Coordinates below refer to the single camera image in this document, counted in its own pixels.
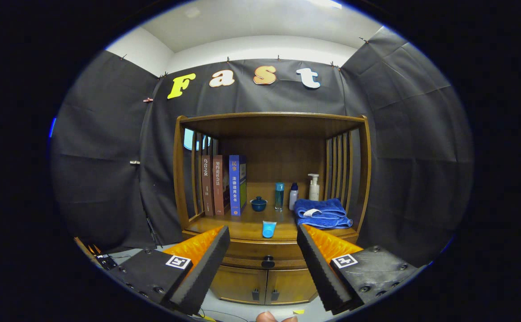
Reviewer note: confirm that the white pump bottle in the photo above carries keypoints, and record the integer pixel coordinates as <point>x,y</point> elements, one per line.
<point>314,192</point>

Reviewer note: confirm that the dark blue lidded bowl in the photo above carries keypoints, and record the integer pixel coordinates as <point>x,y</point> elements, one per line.
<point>258,205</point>

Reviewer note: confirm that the wooden cabinet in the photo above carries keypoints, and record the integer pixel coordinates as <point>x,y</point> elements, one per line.
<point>278,156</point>

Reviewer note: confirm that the blue book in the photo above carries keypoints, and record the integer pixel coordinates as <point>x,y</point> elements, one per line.
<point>235,188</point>

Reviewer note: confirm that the light blue tube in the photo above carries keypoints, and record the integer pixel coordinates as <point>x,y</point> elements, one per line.
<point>269,230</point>

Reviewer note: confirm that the blue folded towel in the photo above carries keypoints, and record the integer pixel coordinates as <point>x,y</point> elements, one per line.
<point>323,217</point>

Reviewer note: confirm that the wooden drawer with black knob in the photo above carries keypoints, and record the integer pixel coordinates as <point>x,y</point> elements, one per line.
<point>247,255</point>

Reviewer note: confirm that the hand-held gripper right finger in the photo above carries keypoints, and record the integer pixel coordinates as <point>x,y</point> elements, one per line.
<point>323,277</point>

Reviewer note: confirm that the black backdrop cloth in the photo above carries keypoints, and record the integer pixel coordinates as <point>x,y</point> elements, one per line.
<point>399,134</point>

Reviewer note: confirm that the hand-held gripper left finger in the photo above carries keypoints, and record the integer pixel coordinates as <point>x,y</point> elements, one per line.
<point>203,277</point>

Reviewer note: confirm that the white bottle with blue cap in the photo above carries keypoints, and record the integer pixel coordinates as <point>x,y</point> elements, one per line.
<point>293,199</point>

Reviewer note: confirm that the reddish brown book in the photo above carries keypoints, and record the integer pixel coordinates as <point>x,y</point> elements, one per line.
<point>219,188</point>

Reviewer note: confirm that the wooden cabinet door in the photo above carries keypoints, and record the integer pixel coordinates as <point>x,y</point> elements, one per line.
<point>238,286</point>
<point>292,286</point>

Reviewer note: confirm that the dark brown book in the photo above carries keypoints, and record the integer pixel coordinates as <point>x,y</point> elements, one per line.
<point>207,188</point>

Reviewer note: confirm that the wooden countertop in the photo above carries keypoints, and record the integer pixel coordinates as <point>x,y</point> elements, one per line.
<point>242,228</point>

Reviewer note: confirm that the teal bottle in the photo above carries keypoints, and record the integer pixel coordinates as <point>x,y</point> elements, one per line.
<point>279,199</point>

